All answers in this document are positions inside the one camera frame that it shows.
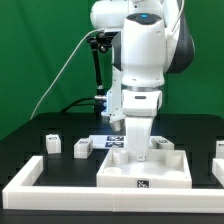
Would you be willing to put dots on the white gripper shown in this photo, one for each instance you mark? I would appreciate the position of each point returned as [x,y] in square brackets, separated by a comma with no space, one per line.
[140,109]

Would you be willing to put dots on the white square tabletop part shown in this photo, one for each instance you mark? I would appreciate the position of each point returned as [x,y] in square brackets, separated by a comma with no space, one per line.
[160,169]

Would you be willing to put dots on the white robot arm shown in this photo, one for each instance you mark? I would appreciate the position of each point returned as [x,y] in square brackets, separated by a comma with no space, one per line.
[149,39]

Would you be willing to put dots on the fiducial marker sheet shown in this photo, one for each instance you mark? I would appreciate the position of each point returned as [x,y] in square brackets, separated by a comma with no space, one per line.
[108,141]

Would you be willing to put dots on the white U-shaped obstacle fence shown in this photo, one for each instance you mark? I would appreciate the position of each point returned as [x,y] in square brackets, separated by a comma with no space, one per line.
[22,193]

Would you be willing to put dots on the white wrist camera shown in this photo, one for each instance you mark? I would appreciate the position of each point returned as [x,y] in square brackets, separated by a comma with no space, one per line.
[117,122]

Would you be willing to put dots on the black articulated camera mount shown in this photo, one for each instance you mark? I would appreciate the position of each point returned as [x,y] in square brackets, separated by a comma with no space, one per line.
[98,44]

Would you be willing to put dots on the black camera on mount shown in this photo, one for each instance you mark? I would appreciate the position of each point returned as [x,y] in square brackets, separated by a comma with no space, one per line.
[111,35]

